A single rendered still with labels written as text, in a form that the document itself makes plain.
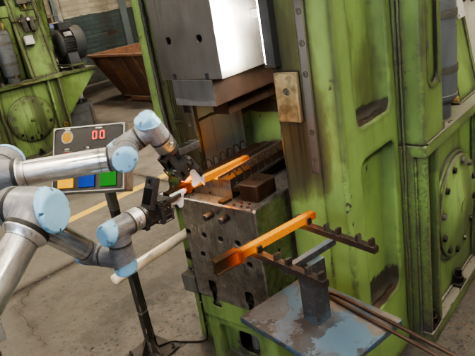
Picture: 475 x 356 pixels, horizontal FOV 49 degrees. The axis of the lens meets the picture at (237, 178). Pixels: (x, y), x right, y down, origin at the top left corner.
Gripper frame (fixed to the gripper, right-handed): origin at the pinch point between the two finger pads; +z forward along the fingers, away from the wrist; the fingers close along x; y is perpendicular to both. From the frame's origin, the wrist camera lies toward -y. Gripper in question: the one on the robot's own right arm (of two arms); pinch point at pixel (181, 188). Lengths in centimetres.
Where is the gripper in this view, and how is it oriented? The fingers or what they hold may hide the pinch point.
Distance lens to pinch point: 184.7
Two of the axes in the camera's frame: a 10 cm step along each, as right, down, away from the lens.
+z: 6.2, -3.5, 7.0
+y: 1.5, 9.3, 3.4
